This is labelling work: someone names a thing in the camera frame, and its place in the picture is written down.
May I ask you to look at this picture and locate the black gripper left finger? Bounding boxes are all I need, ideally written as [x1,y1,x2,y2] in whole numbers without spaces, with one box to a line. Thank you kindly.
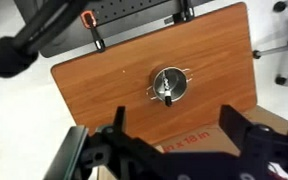
[97,106,141,157]

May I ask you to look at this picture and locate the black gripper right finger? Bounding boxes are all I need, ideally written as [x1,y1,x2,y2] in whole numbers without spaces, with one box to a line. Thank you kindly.
[219,105,268,157]

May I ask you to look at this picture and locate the black and white marker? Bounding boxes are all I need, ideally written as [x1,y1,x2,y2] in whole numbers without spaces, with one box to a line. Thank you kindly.
[163,70,172,107]

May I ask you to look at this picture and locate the small steel pot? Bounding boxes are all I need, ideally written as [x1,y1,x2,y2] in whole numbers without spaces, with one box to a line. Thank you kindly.
[146,66,193,102]

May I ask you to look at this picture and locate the cardboard box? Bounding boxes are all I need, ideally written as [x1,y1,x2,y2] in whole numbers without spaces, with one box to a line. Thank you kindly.
[97,105,288,180]

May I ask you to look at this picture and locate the wooden table top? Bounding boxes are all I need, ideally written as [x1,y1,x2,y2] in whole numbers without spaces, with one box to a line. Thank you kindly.
[51,2,257,143]

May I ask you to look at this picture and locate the black perforated breadboard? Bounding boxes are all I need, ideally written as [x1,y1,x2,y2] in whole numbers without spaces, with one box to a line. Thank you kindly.
[13,0,215,59]

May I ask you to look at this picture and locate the orange-handled black clamp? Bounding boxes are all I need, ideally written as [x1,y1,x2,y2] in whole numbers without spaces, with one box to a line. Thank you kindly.
[80,10,106,53]

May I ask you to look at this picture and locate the black cable bundle sleeve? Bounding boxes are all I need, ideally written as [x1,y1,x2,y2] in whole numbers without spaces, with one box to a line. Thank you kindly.
[0,0,88,78]

